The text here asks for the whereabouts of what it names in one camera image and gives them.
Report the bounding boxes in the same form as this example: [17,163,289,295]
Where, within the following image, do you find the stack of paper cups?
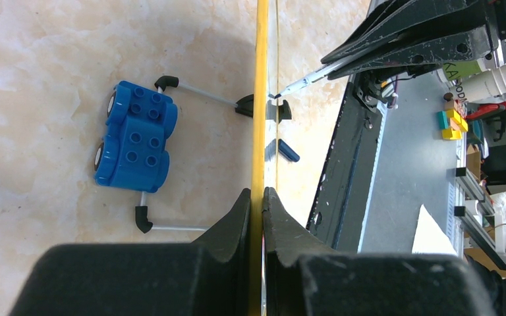
[439,61,506,103]

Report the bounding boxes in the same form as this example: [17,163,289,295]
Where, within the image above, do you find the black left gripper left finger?
[11,189,251,315]

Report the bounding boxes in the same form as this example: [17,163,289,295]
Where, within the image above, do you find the white whiteboard marker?
[273,57,351,99]

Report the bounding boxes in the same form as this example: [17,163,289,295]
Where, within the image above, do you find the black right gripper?
[321,1,506,80]

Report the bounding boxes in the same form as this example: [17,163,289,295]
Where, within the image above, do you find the blue toy car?
[94,81,178,193]

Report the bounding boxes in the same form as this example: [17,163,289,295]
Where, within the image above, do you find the blue marker cap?
[277,139,300,163]

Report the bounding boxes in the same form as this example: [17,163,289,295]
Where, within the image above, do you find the yellow framed whiteboard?
[134,0,293,316]

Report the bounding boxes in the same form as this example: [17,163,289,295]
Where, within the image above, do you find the white paper sheet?
[412,205,457,256]

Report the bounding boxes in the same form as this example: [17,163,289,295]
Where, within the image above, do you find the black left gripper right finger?
[262,187,494,315]

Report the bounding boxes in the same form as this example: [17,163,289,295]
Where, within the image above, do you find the colourful toy block stack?
[436,92,469,141]

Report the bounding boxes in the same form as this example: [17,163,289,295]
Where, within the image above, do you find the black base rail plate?
[306,74,386,253]

